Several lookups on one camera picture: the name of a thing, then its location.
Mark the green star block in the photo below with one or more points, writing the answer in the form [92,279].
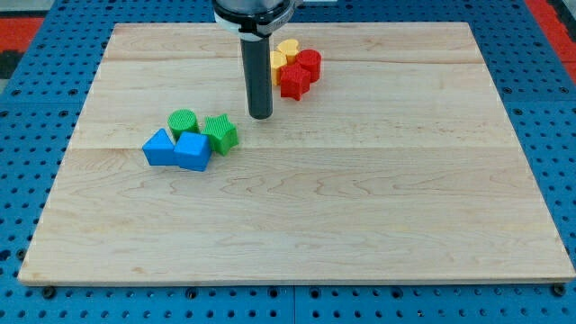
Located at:
[221,132]

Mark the red star block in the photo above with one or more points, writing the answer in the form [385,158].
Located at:
[294,81]

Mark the blue cube block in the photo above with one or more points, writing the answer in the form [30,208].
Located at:
[193,151]

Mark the yellow block behind pointer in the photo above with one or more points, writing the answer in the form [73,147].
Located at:
[277,61]

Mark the red cylinder block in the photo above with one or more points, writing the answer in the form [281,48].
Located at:
[310,60]

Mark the light wooden board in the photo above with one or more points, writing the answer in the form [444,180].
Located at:
[399,166]

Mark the dark cylindrical pointer tool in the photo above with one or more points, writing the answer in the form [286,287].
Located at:
[257,74]

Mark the green cylinder block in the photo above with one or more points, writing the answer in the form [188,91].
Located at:
[181,121]

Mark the yellow heart block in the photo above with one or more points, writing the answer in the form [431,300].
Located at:
[290,48]

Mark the blue triangle block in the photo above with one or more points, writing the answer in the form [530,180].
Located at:
[159,150]

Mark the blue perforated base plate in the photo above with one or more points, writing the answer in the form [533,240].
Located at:
[41,103]

